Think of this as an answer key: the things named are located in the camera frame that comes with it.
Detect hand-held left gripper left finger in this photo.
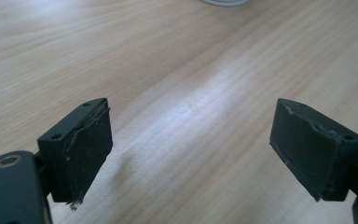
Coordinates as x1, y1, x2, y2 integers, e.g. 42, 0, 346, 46
36, 97, 114, 210

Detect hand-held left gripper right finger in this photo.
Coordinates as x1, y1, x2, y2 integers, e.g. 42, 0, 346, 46
268, 98, 358, 203

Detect stack of white ribbed cups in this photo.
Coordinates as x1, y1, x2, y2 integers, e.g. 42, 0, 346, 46
200, 0, 250, 7

